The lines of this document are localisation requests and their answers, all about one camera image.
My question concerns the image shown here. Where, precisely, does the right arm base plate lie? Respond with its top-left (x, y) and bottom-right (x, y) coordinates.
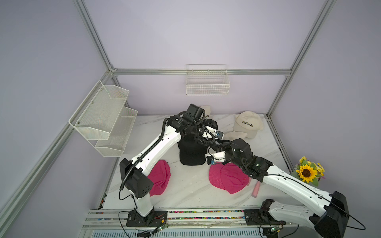
top-left (244, 209), bottom-right (286, 226)

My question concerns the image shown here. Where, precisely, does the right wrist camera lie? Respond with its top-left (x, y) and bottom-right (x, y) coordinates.
top-left (205, 151), bottom-right (226, 165)

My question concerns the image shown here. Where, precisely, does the cream colorado cap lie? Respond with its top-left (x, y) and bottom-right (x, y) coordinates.
top-left (223, 131), bottom-right (248, 141)
top-left (233, 111), bottom-right (264, 139)

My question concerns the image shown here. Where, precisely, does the aluminium front rail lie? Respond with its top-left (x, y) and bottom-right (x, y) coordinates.
top-left (79, 206), bottom-right (320, 238)

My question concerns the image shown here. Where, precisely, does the aluminium cage frame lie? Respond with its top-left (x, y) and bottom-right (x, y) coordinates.
top-left (0, 0), bottom-right (338, 230)

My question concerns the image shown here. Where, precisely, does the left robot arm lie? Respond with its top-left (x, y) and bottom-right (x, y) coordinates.
top-left (119, 104), bottom-right (218, 220)

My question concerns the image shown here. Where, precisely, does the white two-tier mesh shelf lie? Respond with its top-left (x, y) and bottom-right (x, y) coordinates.
top-left (68, 81), bottom-right (138, 157)

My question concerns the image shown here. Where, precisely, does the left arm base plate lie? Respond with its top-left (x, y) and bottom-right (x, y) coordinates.
top-left (126, 209), bottom-right (168, 227)

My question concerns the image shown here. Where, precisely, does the magenta cap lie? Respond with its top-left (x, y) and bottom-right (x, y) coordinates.
top-left (208, 163), bottom-right (250, 194)
top-left (148, 160), bottom-right (171, 196)

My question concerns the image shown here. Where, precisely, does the cream Colorado cap back right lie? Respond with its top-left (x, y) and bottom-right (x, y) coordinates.
top-left (233, 111), bottom-right (264, 139)

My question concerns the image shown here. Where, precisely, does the plain black cap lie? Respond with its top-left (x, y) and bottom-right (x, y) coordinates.
top-left (202, 119), bottom-right (218, 130)
top-left (178, 137), bottom-right (208, 166)

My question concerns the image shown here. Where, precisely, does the sunflower bouquet in pot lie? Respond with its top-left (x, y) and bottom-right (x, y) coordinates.
top-left (291, 156), bottom-right (325, 187)

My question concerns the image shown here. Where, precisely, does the white wire wall basket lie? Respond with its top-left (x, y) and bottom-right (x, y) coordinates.
top-left (186, 64), bottom-right (230, 96)

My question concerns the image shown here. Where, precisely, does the cream Colorado cap front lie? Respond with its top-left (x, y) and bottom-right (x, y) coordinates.
top-left (223, 131), bottom-right (248, 141)

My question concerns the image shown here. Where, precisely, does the left magenta cap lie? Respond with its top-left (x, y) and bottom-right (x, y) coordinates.
top-left (148, 160), bottom-right (171, 196)

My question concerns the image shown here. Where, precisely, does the right magenta cap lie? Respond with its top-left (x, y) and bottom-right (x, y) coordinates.
top-left (208, 163), bottom-right (250, 194)

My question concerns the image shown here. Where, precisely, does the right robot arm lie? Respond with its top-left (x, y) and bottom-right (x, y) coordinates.
top-left (211, 139), bottom-right (350, 238)

